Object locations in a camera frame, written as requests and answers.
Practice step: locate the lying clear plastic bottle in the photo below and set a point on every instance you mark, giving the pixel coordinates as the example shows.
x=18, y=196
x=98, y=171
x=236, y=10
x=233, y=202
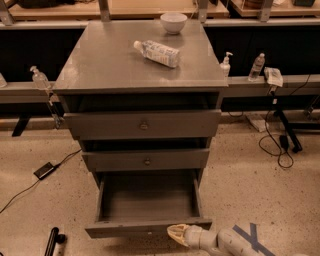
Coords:
x=159, y=53

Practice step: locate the pump sanitizer bottle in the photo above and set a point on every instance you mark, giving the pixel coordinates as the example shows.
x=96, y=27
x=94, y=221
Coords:
x=39, y=78
x=225, y=65

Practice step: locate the grey drawer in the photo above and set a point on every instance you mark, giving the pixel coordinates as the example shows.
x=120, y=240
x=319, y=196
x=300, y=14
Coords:
x=146, y=203
x=143, y=125
x=146, y=160

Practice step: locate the black table leg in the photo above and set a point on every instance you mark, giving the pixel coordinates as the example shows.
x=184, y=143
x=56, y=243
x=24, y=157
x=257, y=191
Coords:
x=297, y=146

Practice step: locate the black tube object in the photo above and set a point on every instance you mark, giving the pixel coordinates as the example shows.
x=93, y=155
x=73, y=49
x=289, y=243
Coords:
x=56, y=243

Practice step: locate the white ceramic bowl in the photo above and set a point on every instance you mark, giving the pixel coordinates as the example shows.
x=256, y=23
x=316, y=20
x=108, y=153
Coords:
x=173, y=22

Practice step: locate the grey bottom drawer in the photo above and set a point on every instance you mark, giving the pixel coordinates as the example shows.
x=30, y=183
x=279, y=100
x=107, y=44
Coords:
x=146, y=203

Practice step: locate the grey middle drawer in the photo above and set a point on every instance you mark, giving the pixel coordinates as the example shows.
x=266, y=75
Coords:
x=146, y=160

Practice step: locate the grey wooden drawer cabinet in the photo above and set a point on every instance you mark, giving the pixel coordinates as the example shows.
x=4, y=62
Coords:
x=105, y=73

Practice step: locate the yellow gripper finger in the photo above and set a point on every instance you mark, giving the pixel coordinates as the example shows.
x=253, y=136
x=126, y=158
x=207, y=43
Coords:
x=179, y=238
x=177, y=228

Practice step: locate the white wipes packet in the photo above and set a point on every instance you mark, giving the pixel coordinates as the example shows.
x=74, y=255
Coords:
x=273, y=76

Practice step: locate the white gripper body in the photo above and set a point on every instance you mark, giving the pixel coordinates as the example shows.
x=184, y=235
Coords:
x=197, y=236

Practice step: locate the small black power brick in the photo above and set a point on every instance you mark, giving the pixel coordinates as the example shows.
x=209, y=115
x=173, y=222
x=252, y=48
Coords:
x=284, y=142

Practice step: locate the upright clear water bottle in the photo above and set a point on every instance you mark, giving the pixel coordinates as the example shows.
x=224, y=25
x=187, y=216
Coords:
x=257, y=67

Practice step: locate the grey top drawer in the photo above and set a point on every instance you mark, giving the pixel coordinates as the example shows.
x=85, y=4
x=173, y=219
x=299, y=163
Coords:
x=143, y=125

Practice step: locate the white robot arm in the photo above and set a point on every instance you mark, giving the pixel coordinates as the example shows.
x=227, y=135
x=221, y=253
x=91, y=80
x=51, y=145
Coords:
x=227, y=242

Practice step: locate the white flat floor box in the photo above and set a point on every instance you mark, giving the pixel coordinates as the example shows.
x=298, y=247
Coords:
x=257, y=122

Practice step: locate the black power adapter brick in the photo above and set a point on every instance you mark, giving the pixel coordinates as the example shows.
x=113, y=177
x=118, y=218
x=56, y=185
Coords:
x=44, y=171

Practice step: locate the right pump sanitizer bottle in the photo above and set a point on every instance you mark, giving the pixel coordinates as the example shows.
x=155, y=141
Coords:
x=225, y=65

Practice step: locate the left pump sanitizer bottle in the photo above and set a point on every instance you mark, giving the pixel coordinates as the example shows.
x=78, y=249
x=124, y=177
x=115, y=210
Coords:
x=39, y=78

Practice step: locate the blue tape cross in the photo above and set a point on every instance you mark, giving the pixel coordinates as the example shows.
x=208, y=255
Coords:
x=252, y=239

